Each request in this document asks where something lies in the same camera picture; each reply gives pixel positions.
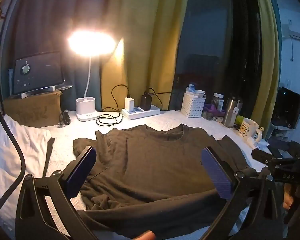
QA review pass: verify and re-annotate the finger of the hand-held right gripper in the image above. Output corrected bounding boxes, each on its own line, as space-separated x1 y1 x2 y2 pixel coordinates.
251 149 278 166

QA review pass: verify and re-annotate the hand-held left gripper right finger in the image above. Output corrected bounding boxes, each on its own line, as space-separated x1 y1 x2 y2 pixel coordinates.
197 147 284 240

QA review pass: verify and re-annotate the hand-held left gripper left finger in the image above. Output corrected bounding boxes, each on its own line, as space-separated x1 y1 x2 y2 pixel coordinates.
15 145 98 240

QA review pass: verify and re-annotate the dark olive t-shirt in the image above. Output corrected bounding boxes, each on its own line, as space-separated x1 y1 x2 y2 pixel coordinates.
73 124 253 240

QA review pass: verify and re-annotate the person's right hand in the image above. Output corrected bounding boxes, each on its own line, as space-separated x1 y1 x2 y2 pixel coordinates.
283 184 295 210

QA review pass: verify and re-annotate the person's left hand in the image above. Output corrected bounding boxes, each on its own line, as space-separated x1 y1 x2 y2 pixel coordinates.
129 231 156 240

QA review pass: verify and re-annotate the white printed mug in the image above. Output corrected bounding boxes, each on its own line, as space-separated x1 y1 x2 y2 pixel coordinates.
239 118 265 143

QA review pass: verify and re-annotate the stainless steel tumbler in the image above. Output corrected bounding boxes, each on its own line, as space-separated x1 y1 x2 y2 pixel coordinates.
222 97 243 128

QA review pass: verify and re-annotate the black box appliance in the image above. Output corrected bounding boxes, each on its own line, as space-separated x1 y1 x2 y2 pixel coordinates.
271 87 300 129

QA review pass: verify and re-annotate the white desk lamp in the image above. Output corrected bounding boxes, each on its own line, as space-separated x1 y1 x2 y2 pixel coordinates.
67 30 115 122

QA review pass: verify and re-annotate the purple cloth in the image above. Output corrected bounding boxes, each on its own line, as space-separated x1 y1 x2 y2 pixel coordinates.
202 104 225 117

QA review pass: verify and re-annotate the white garment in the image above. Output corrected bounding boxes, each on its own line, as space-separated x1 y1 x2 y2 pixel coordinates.
0 114 55 230

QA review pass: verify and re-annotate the clear jar with lid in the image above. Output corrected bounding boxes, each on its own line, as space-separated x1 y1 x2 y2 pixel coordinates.
213 93 225 112

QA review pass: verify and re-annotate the white perforated basket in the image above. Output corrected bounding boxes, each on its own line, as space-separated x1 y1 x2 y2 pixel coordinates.
181 92 206 118

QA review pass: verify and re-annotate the white textured cover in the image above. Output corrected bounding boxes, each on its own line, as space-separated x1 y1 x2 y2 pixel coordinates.
0 109 273 240

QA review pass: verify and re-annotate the brown cardboard box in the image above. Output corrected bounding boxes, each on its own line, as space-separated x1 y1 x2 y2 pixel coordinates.
2 91 63 128

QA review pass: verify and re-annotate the white power strip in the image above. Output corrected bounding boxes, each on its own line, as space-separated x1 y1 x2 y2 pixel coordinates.
122 105 161 120

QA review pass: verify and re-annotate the yellow curtain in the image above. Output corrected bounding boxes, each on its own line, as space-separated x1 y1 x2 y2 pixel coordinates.
247 0 282 133
101 0 192 112

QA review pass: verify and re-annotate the black charger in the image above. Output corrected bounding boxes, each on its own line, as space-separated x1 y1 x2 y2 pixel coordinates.
141 92 152 110

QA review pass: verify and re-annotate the black tablet with stand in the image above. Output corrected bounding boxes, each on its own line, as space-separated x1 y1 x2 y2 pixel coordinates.
12 52 73 98

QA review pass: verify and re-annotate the dark teal curtain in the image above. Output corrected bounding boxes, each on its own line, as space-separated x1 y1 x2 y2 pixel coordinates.
5 0 127 113

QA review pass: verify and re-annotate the coiled braided black cable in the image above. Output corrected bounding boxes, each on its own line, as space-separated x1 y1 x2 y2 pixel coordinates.
59 110 72 127

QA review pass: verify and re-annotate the long braided black cable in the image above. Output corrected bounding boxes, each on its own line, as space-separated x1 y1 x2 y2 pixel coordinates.
0 7 28 218

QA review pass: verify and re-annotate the thin black charging cable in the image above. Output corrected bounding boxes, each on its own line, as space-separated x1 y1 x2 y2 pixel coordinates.
96 84 130 127

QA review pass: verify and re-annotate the thin black charger cable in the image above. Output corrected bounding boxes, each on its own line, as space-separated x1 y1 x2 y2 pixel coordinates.
145 87 173 110

